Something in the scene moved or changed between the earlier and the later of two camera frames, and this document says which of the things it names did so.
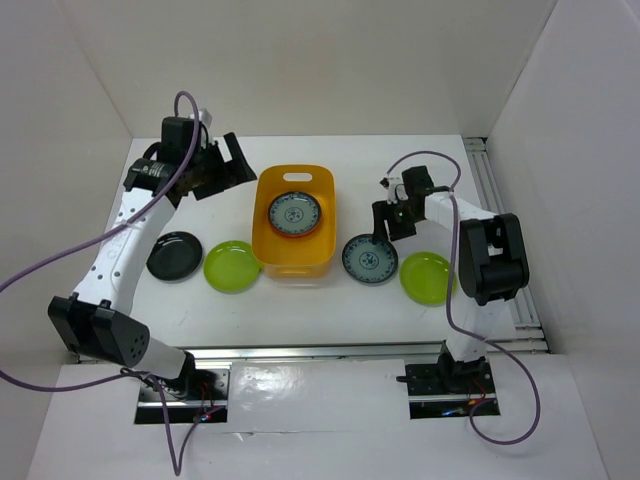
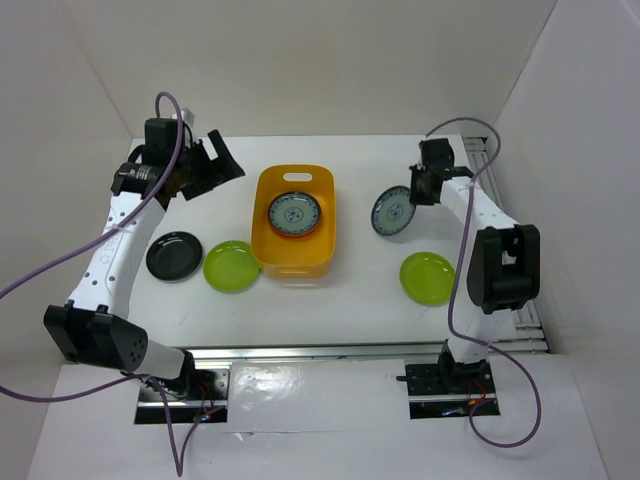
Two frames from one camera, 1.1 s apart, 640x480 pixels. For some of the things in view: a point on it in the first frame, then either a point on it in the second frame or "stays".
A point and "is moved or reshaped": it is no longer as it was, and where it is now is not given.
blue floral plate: (294, 214) stays
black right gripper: (383, 211) -> (416, 198)
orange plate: (294, 235) stays
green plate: (424, 278) stays
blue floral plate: (369, 260) is moved or reshaped
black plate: (174, 257) stays
